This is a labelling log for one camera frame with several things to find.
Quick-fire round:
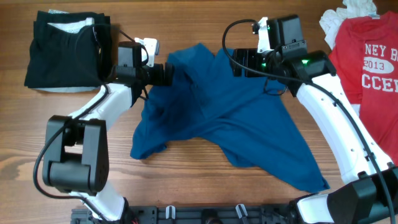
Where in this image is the blue polo shirt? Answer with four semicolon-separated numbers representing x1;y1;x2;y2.
130;44;330;193

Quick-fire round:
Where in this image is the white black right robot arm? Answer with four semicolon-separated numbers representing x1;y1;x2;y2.
229;49;397;223

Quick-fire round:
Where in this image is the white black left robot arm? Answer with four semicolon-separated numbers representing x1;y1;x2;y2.
33;63;174;223

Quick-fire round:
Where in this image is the white crumpled cloth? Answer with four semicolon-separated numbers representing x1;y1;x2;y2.
319;0;380;50

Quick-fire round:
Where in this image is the folded black garment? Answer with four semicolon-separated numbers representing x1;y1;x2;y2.
24;11;113;91

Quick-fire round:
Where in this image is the red printed t-shirt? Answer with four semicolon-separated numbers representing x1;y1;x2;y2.
330;11;397;163

